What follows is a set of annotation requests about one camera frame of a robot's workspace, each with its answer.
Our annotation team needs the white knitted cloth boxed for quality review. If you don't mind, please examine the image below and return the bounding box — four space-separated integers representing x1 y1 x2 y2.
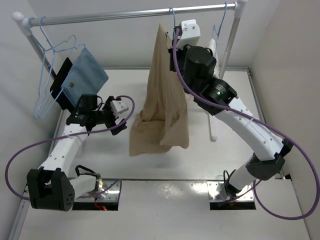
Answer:
182 38 219 104

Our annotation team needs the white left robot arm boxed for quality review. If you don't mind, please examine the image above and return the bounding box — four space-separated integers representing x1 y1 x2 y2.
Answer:
26 94 129 212

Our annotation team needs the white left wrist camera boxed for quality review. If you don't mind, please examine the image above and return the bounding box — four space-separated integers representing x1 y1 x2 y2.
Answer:
110 100 129 118

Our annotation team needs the metal base plate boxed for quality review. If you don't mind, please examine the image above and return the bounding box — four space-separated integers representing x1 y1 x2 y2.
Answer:
75 178 122 203
207 181 254 203

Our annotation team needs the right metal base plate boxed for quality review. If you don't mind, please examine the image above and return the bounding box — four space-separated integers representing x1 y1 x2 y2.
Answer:
207 181 254 203

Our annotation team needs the empty blue hanger outer left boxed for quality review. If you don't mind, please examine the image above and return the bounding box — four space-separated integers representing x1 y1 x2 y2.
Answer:
26 16 77 120

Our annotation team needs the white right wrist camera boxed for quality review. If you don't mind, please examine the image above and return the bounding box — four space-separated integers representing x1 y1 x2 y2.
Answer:
174 19 201 49

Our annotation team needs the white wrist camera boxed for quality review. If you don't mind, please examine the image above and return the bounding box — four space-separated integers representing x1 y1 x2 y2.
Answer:
110 100 129 118
174 19 201 49

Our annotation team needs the light blue denim garment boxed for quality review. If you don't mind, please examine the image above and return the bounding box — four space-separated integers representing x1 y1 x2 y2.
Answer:
61 48 109 106

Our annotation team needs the metal clothes rack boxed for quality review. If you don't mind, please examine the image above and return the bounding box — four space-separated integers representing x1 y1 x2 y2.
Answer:
11 0 248 147

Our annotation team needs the light blue wire hanger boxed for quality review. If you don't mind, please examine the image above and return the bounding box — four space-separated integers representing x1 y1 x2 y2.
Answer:
166 7 177 40

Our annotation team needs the beige t shirt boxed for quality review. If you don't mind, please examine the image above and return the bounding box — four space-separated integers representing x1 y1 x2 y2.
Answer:
129 24 190 156

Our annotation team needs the blue hanger holding denim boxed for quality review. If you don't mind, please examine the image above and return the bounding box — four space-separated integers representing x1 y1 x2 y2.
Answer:
37 16 86 119

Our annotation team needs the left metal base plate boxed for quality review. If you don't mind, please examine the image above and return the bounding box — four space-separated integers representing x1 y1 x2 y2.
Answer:
75 178 122 203

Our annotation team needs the black garment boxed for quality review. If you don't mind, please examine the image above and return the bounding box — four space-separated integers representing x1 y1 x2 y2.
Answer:
50 57 75 113

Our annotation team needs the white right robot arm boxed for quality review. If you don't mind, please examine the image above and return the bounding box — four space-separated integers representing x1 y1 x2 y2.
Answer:
168 44 293 198

